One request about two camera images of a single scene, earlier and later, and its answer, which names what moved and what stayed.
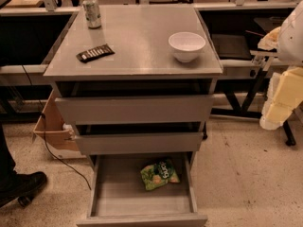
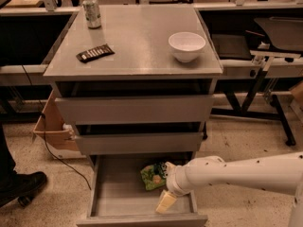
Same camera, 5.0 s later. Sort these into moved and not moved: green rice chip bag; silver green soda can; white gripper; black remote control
Moved: white gripper
Not moved: green rice chip bag; silver green soda can; black remote control
